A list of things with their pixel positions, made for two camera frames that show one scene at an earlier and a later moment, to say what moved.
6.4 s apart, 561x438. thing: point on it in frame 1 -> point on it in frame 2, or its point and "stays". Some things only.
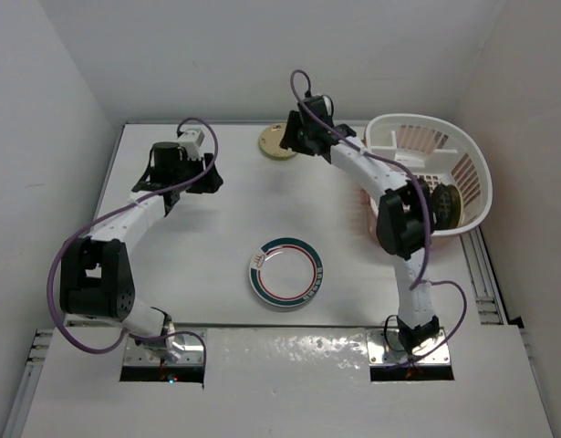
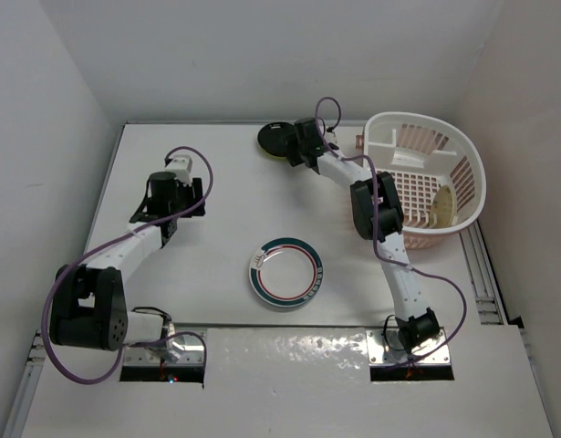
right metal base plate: [384, 348] stays
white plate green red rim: [285, 272] stays
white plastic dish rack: [441, 150] stays
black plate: [447, 201] -> [274, 137]
